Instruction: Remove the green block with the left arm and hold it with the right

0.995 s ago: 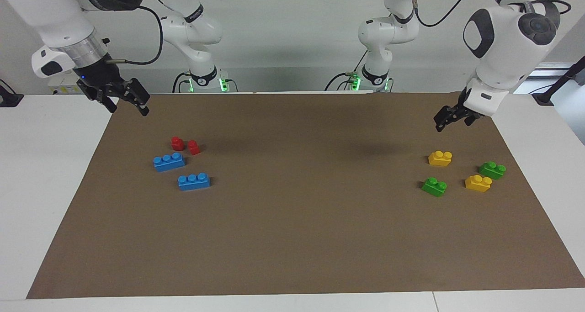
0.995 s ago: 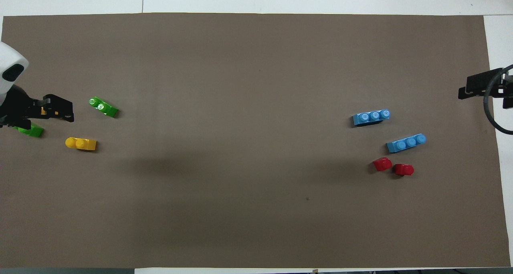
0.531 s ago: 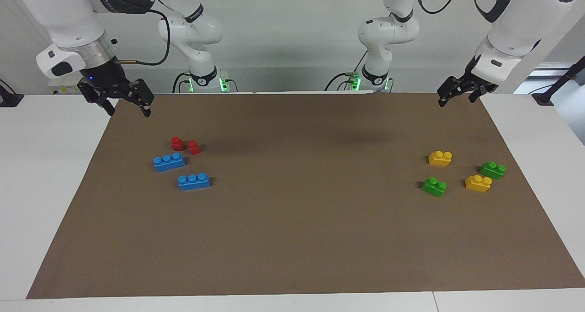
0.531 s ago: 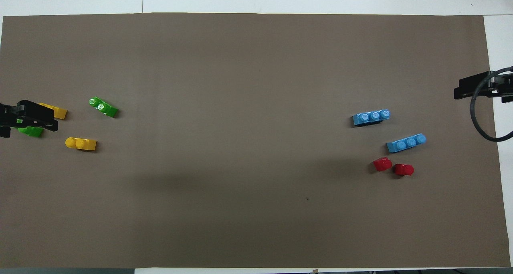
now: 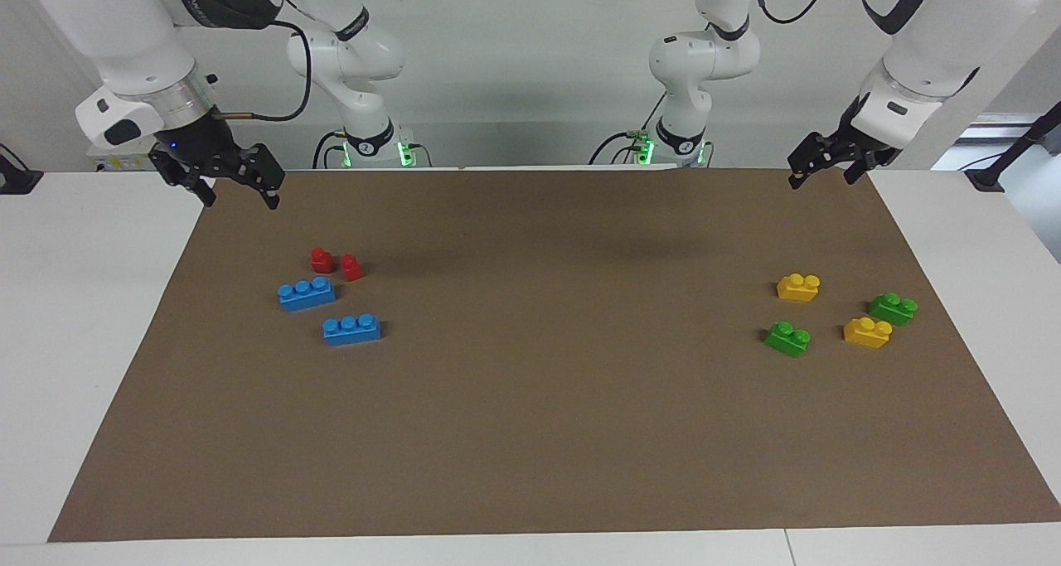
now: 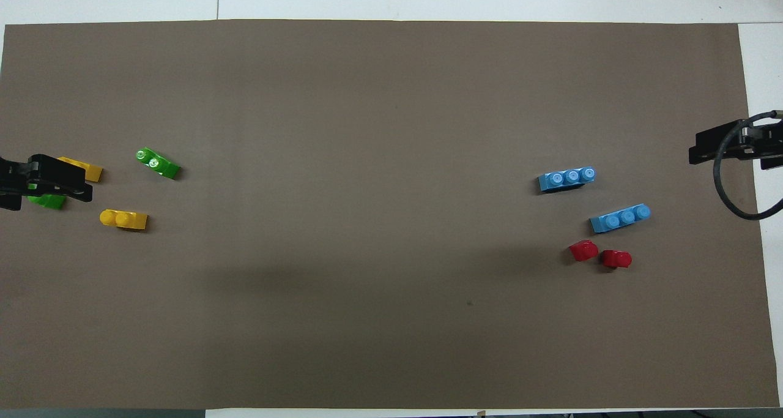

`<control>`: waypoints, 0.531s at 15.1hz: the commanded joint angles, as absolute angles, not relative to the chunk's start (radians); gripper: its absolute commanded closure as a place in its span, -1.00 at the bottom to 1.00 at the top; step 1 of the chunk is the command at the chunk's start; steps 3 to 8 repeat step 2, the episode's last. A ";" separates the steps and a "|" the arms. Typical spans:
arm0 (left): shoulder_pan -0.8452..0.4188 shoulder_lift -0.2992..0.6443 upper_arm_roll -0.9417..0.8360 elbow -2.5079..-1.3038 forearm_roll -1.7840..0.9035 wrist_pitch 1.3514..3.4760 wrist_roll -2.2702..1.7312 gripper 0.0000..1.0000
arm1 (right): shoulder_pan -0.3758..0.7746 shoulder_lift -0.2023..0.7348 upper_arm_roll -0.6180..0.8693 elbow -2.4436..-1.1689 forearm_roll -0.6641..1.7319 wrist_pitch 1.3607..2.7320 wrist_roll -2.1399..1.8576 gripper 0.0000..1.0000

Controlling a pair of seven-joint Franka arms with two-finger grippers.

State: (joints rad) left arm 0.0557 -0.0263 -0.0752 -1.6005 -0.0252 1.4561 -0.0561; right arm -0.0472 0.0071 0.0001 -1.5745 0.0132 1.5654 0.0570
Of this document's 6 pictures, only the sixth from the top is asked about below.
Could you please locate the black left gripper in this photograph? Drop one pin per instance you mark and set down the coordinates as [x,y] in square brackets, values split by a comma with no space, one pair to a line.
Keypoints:
[12,182]

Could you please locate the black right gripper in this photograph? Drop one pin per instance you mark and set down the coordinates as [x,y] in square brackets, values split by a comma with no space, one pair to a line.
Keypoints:
[764,139]

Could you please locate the green two-stud toy block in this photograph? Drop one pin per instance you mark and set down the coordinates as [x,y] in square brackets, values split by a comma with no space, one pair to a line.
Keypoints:
[159,163]
[49,202]

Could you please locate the blue three-stud toy block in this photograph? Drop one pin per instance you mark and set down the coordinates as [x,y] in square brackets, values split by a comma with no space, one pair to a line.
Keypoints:
[618,219]
[569,179]

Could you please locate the yellow two-stud toy block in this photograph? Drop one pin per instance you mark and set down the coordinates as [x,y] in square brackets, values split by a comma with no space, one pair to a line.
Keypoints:
[93,173]
[125,220]

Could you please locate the red single-stud toy block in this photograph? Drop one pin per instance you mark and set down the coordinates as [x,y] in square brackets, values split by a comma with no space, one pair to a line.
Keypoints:
[616,259]
[584,251]

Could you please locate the brown paper table mat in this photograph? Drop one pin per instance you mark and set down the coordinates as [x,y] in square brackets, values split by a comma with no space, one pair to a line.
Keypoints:
[391,130]

